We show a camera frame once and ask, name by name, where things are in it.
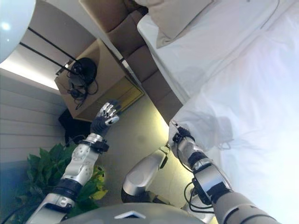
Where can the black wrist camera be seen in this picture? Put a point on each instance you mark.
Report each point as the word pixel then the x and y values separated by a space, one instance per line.
pixel 101 145
pixel 178 137

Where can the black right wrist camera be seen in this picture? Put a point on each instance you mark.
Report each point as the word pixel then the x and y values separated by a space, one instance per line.
pixel 178 137

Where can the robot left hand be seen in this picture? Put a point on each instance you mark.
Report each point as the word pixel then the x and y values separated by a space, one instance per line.
pixel 105 116

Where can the brown upholstered bed frame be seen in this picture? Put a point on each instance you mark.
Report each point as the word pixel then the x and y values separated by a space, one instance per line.
pixel 149 77

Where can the upholstered padded headboard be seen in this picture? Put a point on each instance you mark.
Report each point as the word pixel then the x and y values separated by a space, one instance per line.
pixel 109 11

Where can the silver robot left leg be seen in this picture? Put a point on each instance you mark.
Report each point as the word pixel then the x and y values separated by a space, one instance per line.
pixel 140 175

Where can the white bed sheet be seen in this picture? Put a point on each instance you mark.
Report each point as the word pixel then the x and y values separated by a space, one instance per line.
pixel 210 60

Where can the white duvet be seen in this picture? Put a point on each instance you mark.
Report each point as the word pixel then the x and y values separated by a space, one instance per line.
pixel 257 128

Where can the silver robot torso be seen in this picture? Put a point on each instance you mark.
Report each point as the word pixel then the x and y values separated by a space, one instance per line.
pixel 105 217

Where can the green leafy plant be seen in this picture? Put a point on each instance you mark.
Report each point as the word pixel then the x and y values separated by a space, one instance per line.
pixel 46 168

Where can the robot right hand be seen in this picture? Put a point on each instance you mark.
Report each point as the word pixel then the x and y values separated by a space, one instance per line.
pixel 178 128

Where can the large beige pillow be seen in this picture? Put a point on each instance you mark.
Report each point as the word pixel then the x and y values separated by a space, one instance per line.
pixel 177 21

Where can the wooden nightstand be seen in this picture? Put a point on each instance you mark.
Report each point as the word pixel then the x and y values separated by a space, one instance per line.
pixel 109 74

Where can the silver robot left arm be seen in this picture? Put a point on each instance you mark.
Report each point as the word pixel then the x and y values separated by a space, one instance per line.
pixel 79 163

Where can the black lamp with white globe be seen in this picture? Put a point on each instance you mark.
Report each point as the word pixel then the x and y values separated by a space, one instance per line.
pixel 85 68

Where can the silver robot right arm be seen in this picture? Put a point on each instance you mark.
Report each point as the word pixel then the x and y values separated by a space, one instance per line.
pixel 210 182

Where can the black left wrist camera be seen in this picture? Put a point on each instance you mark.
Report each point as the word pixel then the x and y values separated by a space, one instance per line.
pixel 101 145

